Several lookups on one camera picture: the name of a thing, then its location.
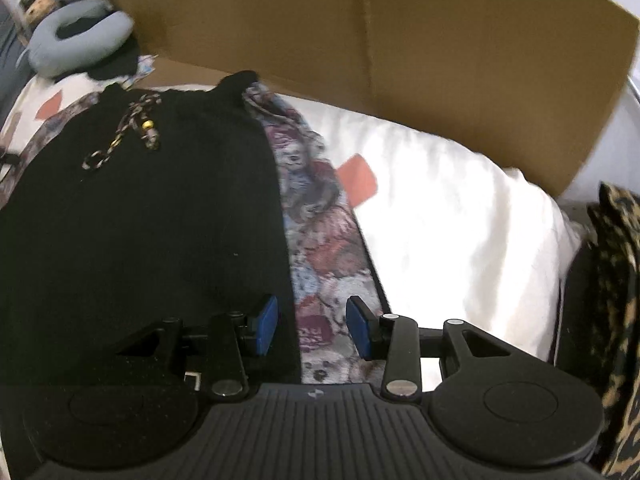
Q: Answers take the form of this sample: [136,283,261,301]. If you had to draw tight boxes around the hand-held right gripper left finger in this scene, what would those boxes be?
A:
[114,294,279,401]

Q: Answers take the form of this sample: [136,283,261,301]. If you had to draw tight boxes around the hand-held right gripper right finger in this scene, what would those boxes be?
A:
[345,296,533,403]

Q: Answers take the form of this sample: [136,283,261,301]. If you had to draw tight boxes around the floral patterned garment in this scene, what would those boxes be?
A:
[0,81,397,387]

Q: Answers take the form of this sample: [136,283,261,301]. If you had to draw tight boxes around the black pants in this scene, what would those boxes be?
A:
[0,70,304,461]

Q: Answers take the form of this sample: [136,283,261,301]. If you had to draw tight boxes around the dark grey pillow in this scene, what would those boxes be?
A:
[0,5,37,118]

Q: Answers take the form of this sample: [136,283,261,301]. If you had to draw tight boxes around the grey neck pillow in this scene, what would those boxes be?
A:
[16,0,136,79]

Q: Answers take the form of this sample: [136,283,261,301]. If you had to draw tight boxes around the bear printed blanket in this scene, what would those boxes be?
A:
[0,72,587,396]

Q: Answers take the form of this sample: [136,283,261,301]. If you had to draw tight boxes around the teddy bear toy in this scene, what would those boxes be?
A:
[19,0,57,27]

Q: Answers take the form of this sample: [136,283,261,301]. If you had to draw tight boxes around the colourful dotted white cloth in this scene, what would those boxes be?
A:
[131,54,160,83]

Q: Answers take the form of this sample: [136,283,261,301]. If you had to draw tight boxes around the leopard print cloth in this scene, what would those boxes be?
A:
[586,181,640,478]

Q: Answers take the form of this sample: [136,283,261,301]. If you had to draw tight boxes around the large folded cardboard sheet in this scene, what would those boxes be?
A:
[106,0,640,200]

